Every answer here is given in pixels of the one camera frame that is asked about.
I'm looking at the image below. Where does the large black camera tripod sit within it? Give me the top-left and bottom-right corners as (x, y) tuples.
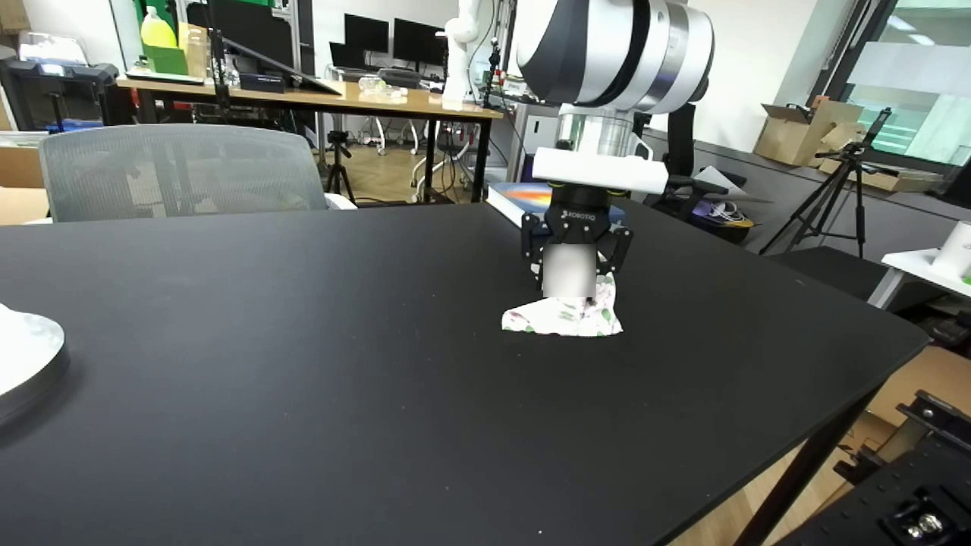
(757, 105), (898, 264)

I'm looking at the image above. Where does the green poster board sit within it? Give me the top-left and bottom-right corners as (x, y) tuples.
(111, 0), (195, 85)

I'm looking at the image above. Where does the black slanted desk monitor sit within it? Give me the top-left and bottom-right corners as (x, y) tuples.
(184, 0), (347, 101)

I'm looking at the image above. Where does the open cardboard box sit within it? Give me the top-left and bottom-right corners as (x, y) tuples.
(752, 98), (867, 170)

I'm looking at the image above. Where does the grey mesh office chair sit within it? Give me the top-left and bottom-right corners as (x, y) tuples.
(41, 120), (357, 224)

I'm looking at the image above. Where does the black metal stand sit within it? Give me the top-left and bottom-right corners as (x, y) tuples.
(778, 391), (971, 546)

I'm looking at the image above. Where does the blue hardcover book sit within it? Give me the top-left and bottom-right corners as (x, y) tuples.
(486, 178), (558, 231)

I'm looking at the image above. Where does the white side table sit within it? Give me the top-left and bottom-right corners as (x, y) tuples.
(865, 245), (971, 311)

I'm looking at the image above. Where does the black printer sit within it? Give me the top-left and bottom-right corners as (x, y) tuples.
(0, 59), (121, 132)

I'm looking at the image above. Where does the small black tripod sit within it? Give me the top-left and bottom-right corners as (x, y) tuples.
(323, 126), (357, 202)

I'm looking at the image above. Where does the black computer monitor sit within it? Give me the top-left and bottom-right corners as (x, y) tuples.
(343, 11), (393, 59)
(393, 16), (450, 70)

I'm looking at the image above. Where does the clear acrylic plate with bolts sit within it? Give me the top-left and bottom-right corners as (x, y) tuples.
(0, 301), (69, 399)

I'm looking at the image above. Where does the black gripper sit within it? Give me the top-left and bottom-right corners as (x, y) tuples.
(519, 184), (635, 305)

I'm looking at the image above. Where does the wooden desk with black legs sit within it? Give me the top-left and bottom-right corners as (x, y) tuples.
(115, 74), (506, 205)

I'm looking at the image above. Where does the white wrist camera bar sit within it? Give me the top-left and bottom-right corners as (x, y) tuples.
(531, 145), (674, 196)

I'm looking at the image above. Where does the white cloth with green dots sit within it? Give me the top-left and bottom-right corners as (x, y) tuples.
(498, 242), (630, 340)

